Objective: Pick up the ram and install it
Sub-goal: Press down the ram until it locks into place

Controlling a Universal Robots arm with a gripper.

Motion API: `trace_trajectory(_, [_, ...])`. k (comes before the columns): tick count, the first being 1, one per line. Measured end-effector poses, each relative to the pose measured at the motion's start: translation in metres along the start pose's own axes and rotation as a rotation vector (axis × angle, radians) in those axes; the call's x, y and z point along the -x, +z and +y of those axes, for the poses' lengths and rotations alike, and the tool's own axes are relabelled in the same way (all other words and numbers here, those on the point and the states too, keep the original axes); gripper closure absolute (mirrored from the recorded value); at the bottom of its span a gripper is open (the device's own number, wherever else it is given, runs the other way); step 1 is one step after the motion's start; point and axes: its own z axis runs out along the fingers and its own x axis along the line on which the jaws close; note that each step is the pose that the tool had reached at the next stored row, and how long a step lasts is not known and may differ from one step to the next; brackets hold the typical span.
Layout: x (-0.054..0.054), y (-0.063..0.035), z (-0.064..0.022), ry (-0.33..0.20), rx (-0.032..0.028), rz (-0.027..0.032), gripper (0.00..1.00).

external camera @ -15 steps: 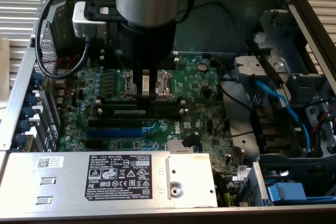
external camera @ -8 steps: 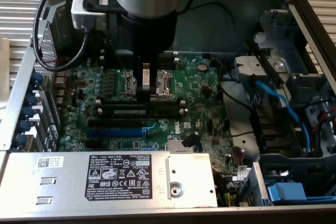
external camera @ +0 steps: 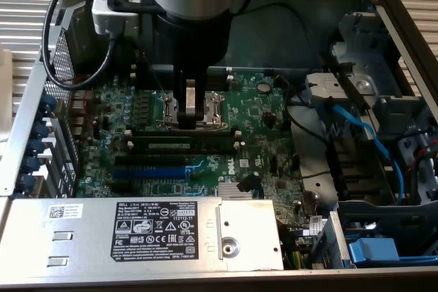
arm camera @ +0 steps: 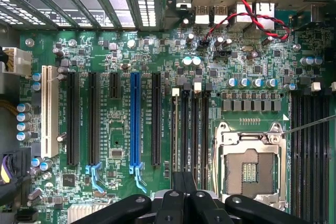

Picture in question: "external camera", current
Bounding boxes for black plug with blue tab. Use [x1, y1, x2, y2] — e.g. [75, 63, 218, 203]
[237, 172, 263, 194]

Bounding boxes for white QR code sticker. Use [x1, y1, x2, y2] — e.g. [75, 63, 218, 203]
[49, 204, 84, 220]

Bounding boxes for silver port stack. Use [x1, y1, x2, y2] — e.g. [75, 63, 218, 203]
[67, 88, 95, 139]

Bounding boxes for green RAM stick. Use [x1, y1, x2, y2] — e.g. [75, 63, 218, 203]
[131, 135, 237, 152]

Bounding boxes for long black expansion slot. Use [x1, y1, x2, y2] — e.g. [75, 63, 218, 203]
[114, 154, 188, 167]

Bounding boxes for thin metal locking lever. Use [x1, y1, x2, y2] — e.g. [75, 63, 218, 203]
[138, 51, 166, 95]

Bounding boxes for blue flat wire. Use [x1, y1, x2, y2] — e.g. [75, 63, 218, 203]
[316, 98, 407, 206]

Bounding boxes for green Dell motherboard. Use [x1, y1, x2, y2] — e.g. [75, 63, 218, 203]
[73, 70, 331, 252]

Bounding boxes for black camera cable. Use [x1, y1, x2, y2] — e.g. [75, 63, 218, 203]
[41, 0, 119, 90]

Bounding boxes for silver power supply box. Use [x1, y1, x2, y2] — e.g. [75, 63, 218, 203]
[0, 198, 285, 272]

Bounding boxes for thin red wire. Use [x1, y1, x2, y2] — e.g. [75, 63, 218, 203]
[75, 68, 107, 131]

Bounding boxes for small silver heat sink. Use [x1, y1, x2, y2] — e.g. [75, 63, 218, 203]
[218, 182, 246, 200]

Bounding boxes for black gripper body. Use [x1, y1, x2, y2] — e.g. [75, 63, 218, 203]
[157, 11, 232, 81]

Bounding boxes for black RAM slot white clips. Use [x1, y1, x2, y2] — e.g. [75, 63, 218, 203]
[131, 64, 235, 73]
[131, 72, 236, 85]
[124, 129, 241, 137]
[126, 140, 245, 152]

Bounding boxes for grey metal drive bracket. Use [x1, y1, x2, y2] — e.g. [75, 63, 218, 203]
[304, 72, 379, 108]

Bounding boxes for metal CPU socket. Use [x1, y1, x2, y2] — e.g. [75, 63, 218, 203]
[155, 90, 231, 132]

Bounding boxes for long blue expansion slot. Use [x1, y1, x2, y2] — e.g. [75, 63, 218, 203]
[112, 167, 188, 180]

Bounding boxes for black power supply label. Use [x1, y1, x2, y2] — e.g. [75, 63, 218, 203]
[109, 200, 199, 261]

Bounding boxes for short black expansion slot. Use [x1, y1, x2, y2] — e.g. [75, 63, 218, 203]
[111, 181, 135, 194]

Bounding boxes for thin black wire with plug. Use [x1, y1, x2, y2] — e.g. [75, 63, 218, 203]
[234, 1, 324, 60]

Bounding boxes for black flat wire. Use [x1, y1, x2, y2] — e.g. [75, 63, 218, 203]
[321, 61, 368, 109]

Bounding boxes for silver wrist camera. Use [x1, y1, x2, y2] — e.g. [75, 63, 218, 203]
[91, 0, 140, 37]

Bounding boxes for blue plastic drive caddy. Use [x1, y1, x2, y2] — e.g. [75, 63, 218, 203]
[347, 237, 438, 269]

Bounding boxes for grey metal disk bay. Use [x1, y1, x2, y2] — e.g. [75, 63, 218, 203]
[328, 11, 438, 204]

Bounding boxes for grey metal PC case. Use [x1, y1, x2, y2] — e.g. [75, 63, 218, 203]
[0, 0, 438, 292]

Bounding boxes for blue card slot latch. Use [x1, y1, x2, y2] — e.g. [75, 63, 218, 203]
[26, 137, 46, 156]
[20, 155, 40, 173]
[16, 172, 37, 190]
[39, 94, 57, 114]
[33, 121, 51, 138]

